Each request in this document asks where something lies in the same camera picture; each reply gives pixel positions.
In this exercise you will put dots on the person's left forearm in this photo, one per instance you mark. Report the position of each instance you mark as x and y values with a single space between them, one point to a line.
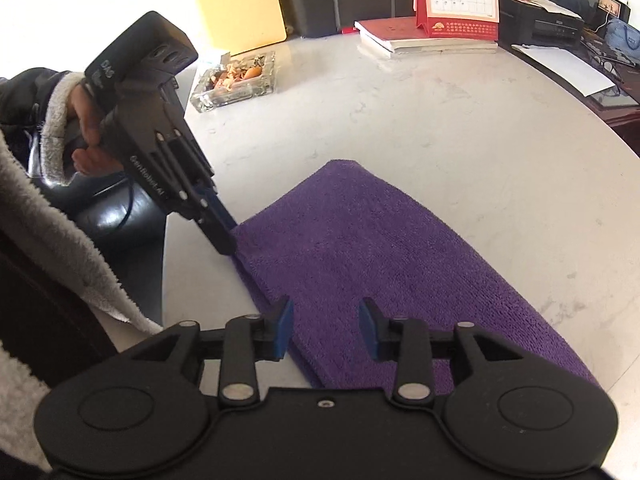
30 100

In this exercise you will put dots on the purple towel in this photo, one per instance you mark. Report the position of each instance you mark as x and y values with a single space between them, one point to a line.
375 250

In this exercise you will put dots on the black inkjet printer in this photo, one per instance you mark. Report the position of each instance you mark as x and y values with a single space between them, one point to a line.
540 25

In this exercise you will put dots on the red cover book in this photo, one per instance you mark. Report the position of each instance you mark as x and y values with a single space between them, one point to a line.
385 27

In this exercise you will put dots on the computer keyboard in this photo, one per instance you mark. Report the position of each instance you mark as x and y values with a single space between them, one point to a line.
595 50

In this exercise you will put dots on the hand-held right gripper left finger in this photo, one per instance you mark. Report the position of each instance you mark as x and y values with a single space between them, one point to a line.
285 330

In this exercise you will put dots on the person's fleece-lined jacket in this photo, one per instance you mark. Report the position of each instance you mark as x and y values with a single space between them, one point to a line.
55 260

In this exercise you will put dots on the papers on printer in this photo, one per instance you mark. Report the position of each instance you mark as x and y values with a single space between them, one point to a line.
530 2

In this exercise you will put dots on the person's left hand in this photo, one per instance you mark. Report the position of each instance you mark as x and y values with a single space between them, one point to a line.
90 120

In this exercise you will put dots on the dark wooden desk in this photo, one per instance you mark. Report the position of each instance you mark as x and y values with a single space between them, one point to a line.
625 115

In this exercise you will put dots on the glass ashtray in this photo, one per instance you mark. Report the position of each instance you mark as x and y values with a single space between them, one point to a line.
235 77

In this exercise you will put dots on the yellow box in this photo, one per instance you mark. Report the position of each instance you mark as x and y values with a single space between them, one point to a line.
240 5

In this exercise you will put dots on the black rounded printer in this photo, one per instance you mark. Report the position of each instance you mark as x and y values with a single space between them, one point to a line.
350 0

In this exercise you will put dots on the blue handbag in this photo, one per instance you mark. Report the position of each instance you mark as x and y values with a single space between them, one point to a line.
625 35

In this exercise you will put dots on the small framed picture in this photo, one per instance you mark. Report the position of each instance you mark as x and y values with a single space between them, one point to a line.
610 7

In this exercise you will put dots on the pale book stack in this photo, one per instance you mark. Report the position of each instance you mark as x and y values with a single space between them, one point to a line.
430 46

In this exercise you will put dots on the small white box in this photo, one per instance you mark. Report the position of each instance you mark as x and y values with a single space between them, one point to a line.
217 57

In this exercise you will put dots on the white paper sheet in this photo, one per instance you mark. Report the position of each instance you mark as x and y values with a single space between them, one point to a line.
570 67

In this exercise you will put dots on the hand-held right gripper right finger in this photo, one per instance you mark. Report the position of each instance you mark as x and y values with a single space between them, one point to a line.
369 332

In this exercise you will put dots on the black eyeglasses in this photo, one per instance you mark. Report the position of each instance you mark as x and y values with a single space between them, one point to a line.
607 67

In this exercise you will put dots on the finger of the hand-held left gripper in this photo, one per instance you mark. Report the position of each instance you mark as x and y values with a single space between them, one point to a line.
220 235
222 212

